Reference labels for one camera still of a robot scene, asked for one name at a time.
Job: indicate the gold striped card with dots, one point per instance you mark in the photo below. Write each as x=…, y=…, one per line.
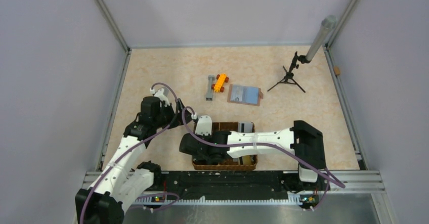
x=245, y=160

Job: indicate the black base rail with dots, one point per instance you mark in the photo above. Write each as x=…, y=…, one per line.
x=228, y=185

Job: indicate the grey toy brick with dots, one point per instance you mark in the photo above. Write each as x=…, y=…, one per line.
x=209, y=93

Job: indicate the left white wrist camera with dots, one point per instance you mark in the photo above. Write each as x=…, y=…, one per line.
x=162, y=94

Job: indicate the small brown wall object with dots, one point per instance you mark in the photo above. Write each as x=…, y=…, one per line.
x=336, y=71

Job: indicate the grey metal pole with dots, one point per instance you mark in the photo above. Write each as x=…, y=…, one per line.
x=326, y=26

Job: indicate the black mini tripod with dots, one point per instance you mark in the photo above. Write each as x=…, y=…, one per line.
x=289, y=75

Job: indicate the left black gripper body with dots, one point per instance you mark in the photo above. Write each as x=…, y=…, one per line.
x=167, y=116

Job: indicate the brown leather card holder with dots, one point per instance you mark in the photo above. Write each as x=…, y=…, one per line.
x=245, y=95

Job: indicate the yellow toy brick car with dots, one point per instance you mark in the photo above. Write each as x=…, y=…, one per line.
x=218, y=86

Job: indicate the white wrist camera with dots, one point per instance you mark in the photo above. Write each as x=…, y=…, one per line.
x=202, y=125
x=162, y=94

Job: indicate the brown woven divided basket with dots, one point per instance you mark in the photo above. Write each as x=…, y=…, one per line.
x=223, y=162

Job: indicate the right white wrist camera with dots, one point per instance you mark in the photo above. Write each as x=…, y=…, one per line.
x=202, y=125

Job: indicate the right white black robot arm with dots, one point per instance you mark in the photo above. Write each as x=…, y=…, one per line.
x=302, y=142

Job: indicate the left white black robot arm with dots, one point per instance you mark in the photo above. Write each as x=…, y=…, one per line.
x=109, y=197

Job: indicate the silver striped card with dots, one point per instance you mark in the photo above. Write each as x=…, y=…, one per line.
x=237, y=93

